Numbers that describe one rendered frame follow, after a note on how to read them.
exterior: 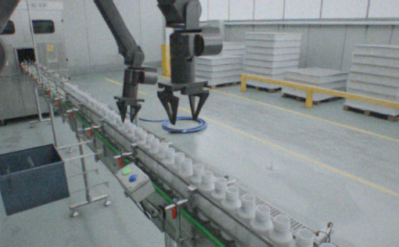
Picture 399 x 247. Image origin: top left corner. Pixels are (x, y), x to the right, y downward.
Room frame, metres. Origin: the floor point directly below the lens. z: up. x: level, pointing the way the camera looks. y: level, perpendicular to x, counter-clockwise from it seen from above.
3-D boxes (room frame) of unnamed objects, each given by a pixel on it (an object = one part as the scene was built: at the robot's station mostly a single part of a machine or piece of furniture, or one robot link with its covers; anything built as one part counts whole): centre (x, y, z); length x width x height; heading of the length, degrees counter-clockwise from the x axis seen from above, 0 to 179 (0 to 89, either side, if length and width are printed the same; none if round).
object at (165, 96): (0.64, 0.05, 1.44); 0.07 x 0.07 x 0.09; 37
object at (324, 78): (6.76, -2.79, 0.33); 1.25 x 1.03 x 0.66; 124
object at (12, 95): (5.59, 3.48, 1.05); 1.60 x 1.40 x 2.10; 36
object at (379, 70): (5.60, -3.80, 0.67); 1.24 x 1.03 x 1.35; 125
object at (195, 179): (0.86, 0.01, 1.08); 0.06 x 0.06 x 0.17
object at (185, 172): (0.91, 0.05, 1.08); 0.06 x 0.06 x 0.17
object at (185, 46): (0.65, 0.03, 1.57); 0.07 x 0.06 x 0.07; 128
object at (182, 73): (0.65, 0.04, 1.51); 0.10 x 0.07 x 0.07; 127
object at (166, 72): (10.12, 1.11, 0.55); 0.40 x 0.40 x 1.10; 36
